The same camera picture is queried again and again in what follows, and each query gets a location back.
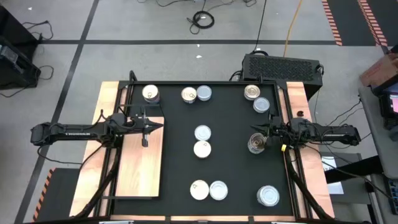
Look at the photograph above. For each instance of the black equipment cart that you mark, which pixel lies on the black equipment cart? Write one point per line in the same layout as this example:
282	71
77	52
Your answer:
14	62

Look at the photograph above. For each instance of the white paper sheet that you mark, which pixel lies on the white paper sheet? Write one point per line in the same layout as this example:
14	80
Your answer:
334	183

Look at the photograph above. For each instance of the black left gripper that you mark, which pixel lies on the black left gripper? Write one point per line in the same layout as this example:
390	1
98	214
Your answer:
135	124

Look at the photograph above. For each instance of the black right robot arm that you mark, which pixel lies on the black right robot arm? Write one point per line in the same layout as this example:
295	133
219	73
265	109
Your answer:
335	134

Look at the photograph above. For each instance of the black computer case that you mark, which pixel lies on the black computer case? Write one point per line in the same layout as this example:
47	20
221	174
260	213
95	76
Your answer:
281	70

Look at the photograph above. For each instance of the black floor beam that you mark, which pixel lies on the black floor beam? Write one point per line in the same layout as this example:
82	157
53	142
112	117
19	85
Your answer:
354	169

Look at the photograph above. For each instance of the yellow tag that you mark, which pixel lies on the yellow tag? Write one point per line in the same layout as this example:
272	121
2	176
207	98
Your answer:
283	147

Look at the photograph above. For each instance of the black-white object at left edge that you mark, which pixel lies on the black-white object at left edge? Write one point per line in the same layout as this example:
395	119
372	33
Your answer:
217	82

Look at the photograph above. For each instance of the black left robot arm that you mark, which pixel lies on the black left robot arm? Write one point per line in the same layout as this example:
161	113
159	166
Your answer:
77	133

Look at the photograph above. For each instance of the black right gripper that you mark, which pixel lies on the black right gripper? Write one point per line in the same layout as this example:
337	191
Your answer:
280	129

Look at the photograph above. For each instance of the grey side table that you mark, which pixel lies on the grey side table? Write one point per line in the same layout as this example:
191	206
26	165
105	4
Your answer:
379	146

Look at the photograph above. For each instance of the light wooden shelf board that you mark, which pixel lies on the light wooden shelf board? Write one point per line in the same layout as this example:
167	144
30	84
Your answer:
140	168

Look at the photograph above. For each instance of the black monitor device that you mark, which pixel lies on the black monitor device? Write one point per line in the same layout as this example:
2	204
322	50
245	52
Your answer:
390	105

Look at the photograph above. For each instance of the brown cardboard box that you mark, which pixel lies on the brown cardboard box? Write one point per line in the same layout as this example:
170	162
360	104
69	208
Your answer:
381	70

